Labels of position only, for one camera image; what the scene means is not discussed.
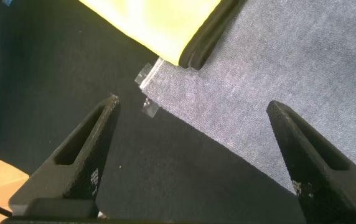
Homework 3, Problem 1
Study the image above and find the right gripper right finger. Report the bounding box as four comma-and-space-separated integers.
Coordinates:
266, 100, 356, 223

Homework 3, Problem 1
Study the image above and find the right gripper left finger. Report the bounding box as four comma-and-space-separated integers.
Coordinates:
8, 94, 121, 219

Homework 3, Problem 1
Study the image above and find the grey towel with orange marks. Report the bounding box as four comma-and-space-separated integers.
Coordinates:
139, 0, 356, 195

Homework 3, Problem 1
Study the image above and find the yellow towel with black trim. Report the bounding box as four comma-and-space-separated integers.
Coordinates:
78, 0, 244, 71

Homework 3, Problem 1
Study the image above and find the clear tape strip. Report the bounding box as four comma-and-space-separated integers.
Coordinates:
134, 62, 154, 85
141, 98, 161, 119

